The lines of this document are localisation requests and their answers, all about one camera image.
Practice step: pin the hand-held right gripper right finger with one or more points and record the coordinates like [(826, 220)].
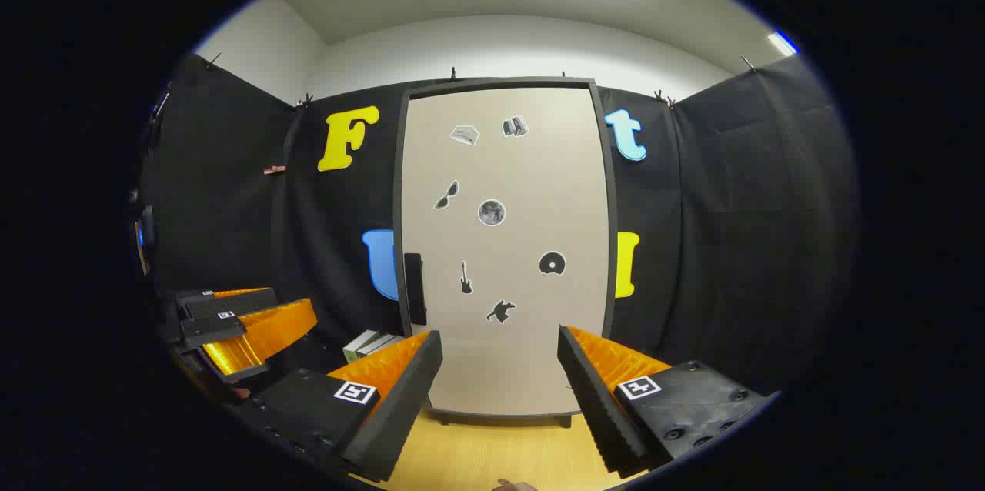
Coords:
[(592, 399)]

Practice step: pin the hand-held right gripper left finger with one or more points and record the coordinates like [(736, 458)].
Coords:
[(408, 406)]

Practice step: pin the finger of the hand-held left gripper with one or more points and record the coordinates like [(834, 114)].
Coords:
[(231, 302), (262, 337)]

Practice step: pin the beige cabinet door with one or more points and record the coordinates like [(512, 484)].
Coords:
[(508, 352)]

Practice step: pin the grey cabinet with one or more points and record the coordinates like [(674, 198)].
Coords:
[(397, 206)]

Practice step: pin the black backdrop cloth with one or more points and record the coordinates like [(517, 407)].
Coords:
[(731, 229)]

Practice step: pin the small ceiling light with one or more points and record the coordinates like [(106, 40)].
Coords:
[(782, 43)]

